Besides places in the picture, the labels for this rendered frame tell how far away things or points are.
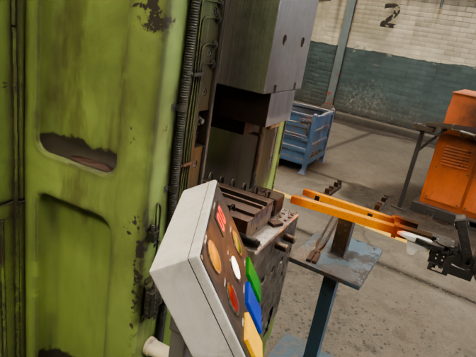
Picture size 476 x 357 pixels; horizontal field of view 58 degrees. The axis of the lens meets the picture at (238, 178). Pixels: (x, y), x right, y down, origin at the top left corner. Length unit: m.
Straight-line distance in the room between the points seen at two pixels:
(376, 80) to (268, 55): 7.98
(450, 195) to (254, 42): 3.89
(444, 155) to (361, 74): 4.69
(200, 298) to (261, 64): 0.66
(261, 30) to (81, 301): 0.95
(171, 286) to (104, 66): 0.66
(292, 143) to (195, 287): 4.58
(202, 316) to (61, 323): 0.92
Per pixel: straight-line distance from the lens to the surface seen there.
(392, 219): 1.68
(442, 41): 8.85
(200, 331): 0.72
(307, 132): 5.10
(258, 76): 1.15
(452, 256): 1.29
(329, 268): 1.80
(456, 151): 4.75
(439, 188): 4.84
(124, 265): 1.18
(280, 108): 1.28
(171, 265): 0.66
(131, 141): 1.05
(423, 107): 8.89
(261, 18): 1.15
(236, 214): 1.33
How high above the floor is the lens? 1.52
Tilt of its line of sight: 19 degrees down
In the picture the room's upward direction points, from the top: 10 degrees clockwise
